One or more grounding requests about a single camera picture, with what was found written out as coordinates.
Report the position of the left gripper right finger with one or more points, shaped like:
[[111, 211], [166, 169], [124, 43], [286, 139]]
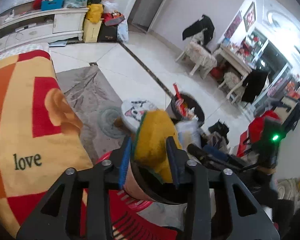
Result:
[[177, 160]]

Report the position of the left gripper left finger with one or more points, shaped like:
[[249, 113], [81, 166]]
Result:
[[121, 159]]

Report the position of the yellow snack wrapper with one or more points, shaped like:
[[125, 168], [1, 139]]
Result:
[[149, 146]]

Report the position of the black trash bin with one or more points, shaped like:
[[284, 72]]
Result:
[[166, 193]]

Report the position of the orange red checkered blanket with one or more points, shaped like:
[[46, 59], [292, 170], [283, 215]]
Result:
[[39, 135]]

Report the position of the white dining table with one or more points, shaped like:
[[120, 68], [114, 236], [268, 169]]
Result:
[[236, 62]]

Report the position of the black shopping bag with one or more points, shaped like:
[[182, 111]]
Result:
[[107, 34]]

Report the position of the white chair with black coat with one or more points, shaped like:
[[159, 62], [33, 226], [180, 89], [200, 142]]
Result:
[[201, 33]]

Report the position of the yellow bag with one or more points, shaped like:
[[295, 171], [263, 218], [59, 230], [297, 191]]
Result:
[[94, 13]]

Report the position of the white TV cabinet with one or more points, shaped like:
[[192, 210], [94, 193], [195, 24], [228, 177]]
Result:
[[42, 26]]

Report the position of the blue storage basket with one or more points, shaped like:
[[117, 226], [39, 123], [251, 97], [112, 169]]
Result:
[[51, 5]]

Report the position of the framed wall picture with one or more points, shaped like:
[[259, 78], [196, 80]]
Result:
[[250, 17]]

